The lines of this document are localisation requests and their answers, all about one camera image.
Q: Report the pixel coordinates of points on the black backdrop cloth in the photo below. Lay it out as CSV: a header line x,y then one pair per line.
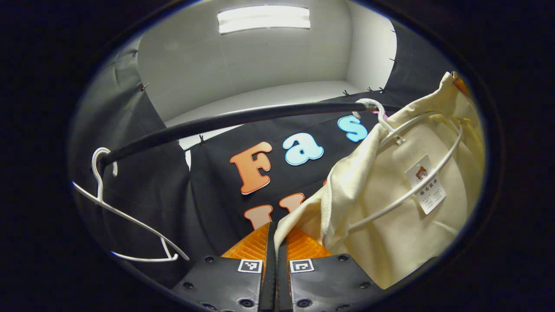
x,y
151,195

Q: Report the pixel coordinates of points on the black clothes rack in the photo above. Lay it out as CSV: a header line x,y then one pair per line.
x,y
260,115

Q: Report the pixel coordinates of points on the cream button-up shirt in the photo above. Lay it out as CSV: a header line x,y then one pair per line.
x,y
390,242

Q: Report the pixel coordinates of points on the white hanger with shirt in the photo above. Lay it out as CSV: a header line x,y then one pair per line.
x,y
369,102

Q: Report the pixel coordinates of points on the ceiling light panel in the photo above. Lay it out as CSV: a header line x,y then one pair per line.
x,y
264,19

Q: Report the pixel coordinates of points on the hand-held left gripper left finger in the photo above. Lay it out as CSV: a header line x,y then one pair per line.
x,y
269,277

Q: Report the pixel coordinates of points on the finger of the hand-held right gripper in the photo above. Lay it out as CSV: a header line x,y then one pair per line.
x,y
461,84

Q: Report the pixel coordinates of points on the empty white hanger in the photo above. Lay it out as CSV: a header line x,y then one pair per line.
x,y
130,220

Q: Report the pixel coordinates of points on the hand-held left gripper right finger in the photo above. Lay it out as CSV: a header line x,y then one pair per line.
x,y
282,281

